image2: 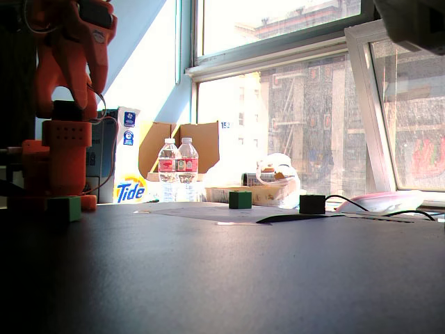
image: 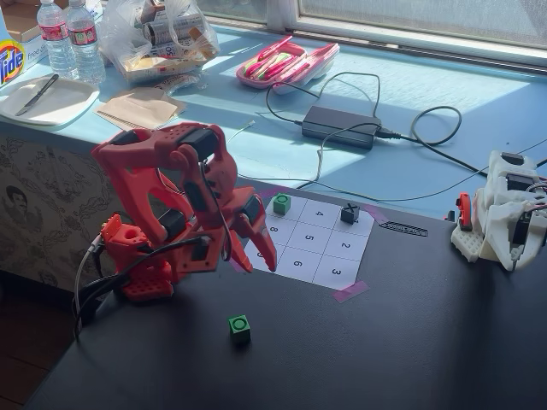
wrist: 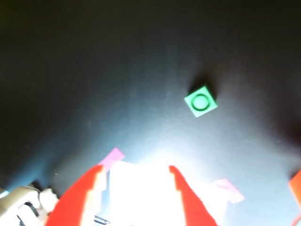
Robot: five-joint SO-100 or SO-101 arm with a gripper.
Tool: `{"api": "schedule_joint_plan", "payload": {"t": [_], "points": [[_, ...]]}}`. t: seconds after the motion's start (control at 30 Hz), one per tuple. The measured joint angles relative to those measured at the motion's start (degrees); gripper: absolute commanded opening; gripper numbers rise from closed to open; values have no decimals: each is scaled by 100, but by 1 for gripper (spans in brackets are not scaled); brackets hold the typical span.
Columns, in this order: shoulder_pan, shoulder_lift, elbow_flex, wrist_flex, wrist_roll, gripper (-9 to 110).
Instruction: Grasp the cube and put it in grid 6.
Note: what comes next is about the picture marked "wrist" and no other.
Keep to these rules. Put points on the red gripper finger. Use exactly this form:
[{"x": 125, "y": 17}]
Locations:
[
  {"x": 192, "y": 207},
  {"x": 75, "y": 202}
]

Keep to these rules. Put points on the green cube with round stud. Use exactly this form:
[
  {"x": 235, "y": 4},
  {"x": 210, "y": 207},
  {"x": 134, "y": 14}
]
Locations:
[{"x": 200, "y": 102}]

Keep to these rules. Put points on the white paper grid sheet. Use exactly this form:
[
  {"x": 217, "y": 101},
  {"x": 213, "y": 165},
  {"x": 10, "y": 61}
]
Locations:
[{"x": 141, "y": 188}]

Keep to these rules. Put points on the pink tape strip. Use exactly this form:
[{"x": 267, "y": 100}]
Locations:
[
  {"x": 231, "y": 191},
  {"x": 113, "y": 156}
]

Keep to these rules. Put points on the orange plastic part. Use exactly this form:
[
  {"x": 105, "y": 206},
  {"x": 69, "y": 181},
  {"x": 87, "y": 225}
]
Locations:
[{"x": 296, "y": 188}]

